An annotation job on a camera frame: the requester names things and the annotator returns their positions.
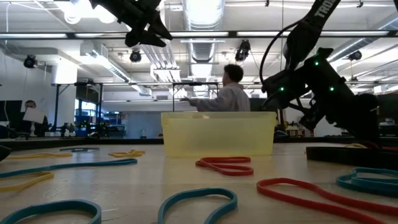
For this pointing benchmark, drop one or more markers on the yellow rubber band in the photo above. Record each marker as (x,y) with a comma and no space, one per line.
(354,145)
(127,153)
(40,175)
(40,154)

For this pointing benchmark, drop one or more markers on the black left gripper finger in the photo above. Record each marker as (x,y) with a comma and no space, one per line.
(160,29)
(143,38)

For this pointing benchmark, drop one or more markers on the black wide rubber band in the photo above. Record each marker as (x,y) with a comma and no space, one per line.
(342,157)

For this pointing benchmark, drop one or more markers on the white rectangular ventilation duct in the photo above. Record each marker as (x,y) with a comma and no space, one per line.
(93,53)

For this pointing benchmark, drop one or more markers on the yellow translucent plastic bin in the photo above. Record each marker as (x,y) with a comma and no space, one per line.
(217,133)

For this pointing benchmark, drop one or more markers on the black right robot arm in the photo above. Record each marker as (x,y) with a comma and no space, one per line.
(306,34)

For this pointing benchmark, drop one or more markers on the red rubber band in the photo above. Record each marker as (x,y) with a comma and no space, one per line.
(224,160)
(280,181)
(390,148)

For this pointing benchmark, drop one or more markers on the silver round ventilation duct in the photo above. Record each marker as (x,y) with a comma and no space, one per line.
(203,31)

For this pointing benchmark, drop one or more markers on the black background station frame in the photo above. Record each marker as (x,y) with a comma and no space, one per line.
(173,99)
(56,105)

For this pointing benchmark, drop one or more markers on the black monitor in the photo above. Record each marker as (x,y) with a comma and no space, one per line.
(9,110)
(390,107)

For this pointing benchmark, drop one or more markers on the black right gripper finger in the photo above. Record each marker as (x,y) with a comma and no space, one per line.
(370,143)

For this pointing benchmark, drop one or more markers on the white pillar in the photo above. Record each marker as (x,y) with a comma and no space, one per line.
(323,129)

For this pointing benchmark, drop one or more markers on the person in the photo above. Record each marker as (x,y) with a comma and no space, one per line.
(31,105)
(230,99)

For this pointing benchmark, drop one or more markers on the black hanging camera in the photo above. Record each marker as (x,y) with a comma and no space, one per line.
(135,56)
(242,49)
(355,55)
(30,61)

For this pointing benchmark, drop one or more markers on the blue rubber band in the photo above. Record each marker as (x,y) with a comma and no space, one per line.
(79,150)
(373,186)
(62,203)
(102,162)
(199,192)

